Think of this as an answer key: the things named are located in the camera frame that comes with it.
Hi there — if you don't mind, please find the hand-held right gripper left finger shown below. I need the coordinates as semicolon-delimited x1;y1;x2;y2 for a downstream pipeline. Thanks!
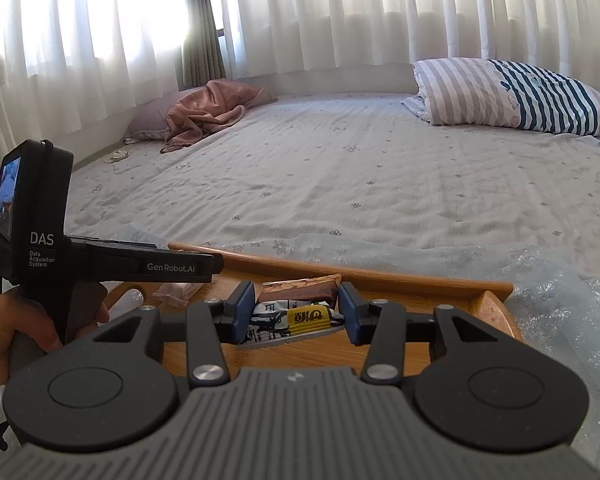
96;281;257;387

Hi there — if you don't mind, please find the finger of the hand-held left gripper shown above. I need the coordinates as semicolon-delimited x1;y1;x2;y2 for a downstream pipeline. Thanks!
71;233;158;251

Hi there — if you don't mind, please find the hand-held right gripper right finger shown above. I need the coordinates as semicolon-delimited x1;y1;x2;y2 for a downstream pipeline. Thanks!
338;282;503;386

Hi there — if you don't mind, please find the black white yellow snack packet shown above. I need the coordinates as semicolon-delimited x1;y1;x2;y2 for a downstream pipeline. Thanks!
237;299;347;347

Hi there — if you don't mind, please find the wooden tray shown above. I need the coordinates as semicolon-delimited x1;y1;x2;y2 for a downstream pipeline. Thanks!
102;241;526;378

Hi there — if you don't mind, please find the person's left hand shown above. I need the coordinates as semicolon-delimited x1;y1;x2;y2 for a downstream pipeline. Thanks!
0;287;111;413

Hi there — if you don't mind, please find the brown cream snack bar packet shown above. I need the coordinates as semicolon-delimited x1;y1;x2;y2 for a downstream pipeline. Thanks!
257;273;344;307

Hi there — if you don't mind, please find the clear pink nut packet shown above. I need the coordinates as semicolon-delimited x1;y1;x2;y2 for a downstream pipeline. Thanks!
152;281;199;307

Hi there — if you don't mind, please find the purple pillow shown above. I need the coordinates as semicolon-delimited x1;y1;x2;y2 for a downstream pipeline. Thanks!
124;97;181;143

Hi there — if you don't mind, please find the grey floral bed sheet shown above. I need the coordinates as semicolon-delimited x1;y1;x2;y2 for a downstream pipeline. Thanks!
0;91;600;261

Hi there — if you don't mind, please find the pink cloth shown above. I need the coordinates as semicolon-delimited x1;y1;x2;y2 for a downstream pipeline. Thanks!
161;79;278;155

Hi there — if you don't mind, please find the white sheer curtain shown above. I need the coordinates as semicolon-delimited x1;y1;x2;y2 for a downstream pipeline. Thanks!
215;0;600;86
0;0;191;136

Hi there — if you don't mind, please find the light blue snowflake blanket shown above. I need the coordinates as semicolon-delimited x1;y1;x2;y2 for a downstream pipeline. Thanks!
0;222;600;461

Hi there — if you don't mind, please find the green drape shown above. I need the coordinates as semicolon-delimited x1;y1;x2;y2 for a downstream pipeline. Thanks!
172;0;228;88

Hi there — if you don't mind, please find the striped pillow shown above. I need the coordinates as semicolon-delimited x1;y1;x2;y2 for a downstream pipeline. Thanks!
401;57;600;138

